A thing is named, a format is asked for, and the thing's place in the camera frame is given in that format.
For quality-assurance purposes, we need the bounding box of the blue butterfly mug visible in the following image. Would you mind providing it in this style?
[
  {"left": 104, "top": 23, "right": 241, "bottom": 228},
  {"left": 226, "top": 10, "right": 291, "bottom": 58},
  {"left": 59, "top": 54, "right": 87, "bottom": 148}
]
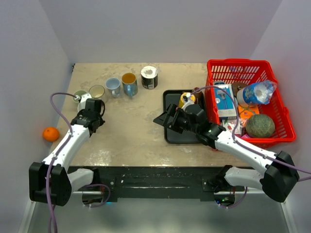
[{"left": 121, "top": 73, "right": 138, "bottom": 98}]

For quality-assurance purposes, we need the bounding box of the brown mug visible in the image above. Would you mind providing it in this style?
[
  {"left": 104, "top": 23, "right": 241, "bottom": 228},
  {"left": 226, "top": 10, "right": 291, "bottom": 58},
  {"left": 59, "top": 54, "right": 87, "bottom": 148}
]
[{"left": 192, "top": 87, "right": 203, "bottom": 104}]

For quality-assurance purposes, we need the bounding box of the small snack packet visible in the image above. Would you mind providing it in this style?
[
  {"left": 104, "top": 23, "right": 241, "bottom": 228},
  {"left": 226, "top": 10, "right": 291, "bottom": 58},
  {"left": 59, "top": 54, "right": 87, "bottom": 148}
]
[{"left": 221, "top": 118, "right": 247, "bottom": 136}]

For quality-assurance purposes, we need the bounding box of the razor package box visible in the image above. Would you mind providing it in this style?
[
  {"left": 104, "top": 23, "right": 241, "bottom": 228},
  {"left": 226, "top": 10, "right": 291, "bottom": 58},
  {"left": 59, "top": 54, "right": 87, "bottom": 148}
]
[{"left": 214, "top": 84, "right": 237, "bottom": 119}]

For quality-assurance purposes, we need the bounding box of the green mug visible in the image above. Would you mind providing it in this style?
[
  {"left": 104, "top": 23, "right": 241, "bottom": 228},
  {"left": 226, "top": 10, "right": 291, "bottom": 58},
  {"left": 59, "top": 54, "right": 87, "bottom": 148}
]
[{"left": 72, "top": 90, "right": 87, "bottom": 103}]

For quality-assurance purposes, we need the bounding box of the orange fruit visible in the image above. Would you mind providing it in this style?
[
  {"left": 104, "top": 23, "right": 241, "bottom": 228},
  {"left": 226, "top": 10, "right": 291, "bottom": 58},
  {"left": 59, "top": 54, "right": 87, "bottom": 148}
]
[{"left": 42, "top": 127, "right": 60, "bottom": 142}]

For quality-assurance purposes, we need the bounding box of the red plastic basket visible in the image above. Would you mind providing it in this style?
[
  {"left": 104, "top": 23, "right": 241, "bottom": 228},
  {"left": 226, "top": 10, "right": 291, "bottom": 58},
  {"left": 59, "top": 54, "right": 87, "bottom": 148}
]
[{"left": 206, "top": 59, "right": 296, "bottom": 149}]

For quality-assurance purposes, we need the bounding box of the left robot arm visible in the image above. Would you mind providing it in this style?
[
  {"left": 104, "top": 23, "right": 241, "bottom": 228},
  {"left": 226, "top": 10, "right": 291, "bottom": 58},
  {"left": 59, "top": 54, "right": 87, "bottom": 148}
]
[{"left": 29, "top": 98, "right": 104, "bottom": 206}]

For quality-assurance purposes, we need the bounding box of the toilet paper roll pack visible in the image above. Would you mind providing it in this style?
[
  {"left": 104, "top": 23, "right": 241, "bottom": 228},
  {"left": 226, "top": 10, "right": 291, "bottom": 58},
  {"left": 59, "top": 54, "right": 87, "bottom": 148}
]
[{"left": 237, "top": 80, "right": 277, "bottom": 107}]

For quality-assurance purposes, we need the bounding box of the yellow mug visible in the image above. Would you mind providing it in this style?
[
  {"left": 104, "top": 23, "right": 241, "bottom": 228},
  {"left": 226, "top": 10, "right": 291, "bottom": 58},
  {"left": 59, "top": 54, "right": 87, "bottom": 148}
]
[{"left": 178, "top": 92, "right": 196, "bottom": 108}]

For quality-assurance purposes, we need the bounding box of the cream enamel mug black rim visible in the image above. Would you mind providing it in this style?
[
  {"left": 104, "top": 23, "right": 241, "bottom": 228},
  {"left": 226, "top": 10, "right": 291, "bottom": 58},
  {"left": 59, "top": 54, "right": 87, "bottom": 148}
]
[{"left": 88, "top": 84, "right": 105, "bottom": 100}]

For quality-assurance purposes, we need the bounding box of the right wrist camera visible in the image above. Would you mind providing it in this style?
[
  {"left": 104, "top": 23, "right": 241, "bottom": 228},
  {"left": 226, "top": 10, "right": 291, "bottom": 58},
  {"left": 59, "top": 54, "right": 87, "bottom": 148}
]
[{"left": 182, "top": 92, "right": 196, "bottom": 111}]

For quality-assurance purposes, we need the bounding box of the green melon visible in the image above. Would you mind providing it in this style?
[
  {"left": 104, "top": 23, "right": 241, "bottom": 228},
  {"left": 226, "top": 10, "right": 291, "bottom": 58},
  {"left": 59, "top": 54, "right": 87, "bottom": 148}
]
[{"left": 245, "top": 114, "right": 276, "bottom": 138}]

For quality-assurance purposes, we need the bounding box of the black tray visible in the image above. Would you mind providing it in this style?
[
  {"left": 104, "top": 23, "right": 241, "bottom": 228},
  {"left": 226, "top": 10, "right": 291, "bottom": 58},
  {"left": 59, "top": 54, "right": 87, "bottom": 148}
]
[{"left": 162, "top": 89, "right": 200, "bottom": 144}]

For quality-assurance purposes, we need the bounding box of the orange packet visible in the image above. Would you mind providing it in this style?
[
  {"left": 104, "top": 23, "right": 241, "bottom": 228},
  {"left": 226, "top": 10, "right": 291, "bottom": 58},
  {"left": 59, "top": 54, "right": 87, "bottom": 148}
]
[{"left": 238, "top": 105, "right": 259, "bottom": 120}]

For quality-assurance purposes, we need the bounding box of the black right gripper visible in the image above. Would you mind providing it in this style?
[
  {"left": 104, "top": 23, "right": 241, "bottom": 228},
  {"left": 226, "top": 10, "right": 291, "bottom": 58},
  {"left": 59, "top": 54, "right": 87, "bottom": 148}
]
[{"left": 153, "top": 103, "right": 199, "bottom": 134}]

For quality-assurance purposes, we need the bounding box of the black can with white lid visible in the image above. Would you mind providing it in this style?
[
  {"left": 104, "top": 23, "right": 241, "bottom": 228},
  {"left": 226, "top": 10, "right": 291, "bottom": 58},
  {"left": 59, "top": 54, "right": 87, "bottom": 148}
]
[{"left": 140, "top": 66, "right": 158, "bottom": 90}]

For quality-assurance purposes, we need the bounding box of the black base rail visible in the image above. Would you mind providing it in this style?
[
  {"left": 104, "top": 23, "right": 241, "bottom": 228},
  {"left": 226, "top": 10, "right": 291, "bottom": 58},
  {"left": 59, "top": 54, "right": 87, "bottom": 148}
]
[{"left": 68, "top": 166, "right": 246, "bottom": 202}]

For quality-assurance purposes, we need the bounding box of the light blue footed mug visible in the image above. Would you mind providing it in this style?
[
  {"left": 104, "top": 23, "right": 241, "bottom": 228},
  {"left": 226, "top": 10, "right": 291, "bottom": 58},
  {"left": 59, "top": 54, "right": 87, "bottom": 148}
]
[{"left": 105, "top": 77, "right": 121, "bottom": 98}]

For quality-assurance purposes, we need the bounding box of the brown tape roll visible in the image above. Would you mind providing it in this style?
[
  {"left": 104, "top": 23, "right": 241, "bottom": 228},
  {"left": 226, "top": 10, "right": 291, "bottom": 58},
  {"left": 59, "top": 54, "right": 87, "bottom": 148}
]
[{"left": 231, "top": 82, "right": 247, "bottom": 92}]

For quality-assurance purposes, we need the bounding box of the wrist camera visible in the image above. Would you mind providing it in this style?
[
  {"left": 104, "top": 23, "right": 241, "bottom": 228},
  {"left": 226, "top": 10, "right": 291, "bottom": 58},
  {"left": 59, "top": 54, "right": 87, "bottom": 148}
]
[
  {"left": 77, "top": 93, "right": 92, "bottom": 112},
  {"left": 182, "top": 92, "right": 196, "bottom": 111}
]

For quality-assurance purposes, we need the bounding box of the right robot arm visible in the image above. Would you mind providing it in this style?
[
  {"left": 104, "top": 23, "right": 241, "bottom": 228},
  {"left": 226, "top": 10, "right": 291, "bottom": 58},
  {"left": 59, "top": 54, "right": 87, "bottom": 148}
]
[{"left": 153, "top": 104, "right": 299, "bottom": 202}]

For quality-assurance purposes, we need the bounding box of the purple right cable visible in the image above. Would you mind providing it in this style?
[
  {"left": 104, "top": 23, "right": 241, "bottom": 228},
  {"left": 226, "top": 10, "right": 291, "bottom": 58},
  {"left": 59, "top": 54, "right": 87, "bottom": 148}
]
[{"left": 190, "top": 85, "right": 311, "bottom": 182}]

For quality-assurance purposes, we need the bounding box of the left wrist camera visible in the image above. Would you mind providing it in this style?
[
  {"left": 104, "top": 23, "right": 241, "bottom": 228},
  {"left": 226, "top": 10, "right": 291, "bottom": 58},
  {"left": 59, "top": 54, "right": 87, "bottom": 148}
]
[{"left": 77, "top": 93, "right": 92, "bottom": 112}]

